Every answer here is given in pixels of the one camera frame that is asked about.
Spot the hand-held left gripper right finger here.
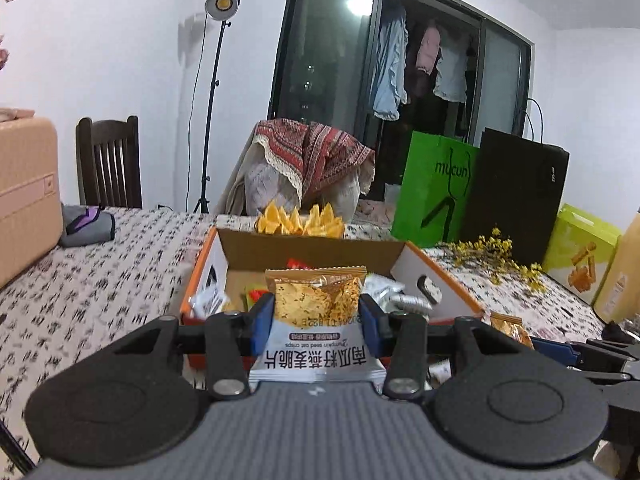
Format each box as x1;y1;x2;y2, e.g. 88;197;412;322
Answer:
360;294;543;401

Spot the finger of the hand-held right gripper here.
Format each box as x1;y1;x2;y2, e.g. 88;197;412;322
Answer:
531;338;640;365
575;360;640;386

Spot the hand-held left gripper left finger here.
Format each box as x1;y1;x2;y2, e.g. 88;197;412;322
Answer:
107;292;276;401

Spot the white orange snack packet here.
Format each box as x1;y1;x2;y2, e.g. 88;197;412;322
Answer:
248;267;387;393

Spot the small white snack packet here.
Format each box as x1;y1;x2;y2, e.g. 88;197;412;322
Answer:
189;282;231;318

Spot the orange cardboard box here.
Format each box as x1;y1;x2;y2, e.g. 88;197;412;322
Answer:
179;226;486;356

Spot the red orange snack packet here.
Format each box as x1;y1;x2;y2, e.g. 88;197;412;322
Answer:
244;285;273;313

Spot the yellow artificial flower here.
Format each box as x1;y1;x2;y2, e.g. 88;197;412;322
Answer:
255;200;346;239

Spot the yellow-green gift box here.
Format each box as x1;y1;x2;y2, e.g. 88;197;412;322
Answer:
542;203;623;306

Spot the yellow flower branch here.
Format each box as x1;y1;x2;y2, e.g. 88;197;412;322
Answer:
435;227;548;293

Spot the green paper bag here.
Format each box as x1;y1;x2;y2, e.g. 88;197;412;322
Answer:
390;130;481;250

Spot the pale fabric-covered chair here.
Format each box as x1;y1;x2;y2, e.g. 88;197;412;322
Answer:
215;140;376;223

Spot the black paper bag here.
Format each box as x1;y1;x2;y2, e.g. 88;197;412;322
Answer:
460;97;571;267

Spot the red patterned throw cloth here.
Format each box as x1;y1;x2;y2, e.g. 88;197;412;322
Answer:
251;118;376;201

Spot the grey purple pouch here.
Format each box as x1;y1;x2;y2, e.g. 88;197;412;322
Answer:
59;203;117;248

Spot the light blue hanging shirt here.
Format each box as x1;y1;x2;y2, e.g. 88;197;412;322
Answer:
371;7;408;122

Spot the dark wooden chair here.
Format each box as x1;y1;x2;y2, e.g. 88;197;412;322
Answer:
75;115;143;209

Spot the white hanging garment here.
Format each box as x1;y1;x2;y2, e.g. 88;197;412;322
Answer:
432;35;471;103

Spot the pink hard-shell case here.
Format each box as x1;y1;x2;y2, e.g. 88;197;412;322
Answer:
0;107;65;288

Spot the dark framed glass door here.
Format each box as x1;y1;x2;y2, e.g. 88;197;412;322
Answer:
267;0;533;211

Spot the pink hanging garment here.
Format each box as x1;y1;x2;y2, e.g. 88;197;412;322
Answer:
415;22;442;76

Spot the black stand leg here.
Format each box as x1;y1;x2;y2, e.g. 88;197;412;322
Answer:
0;417;38;476

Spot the studio light on stand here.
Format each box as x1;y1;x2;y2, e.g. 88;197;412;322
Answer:
192;0;243;214

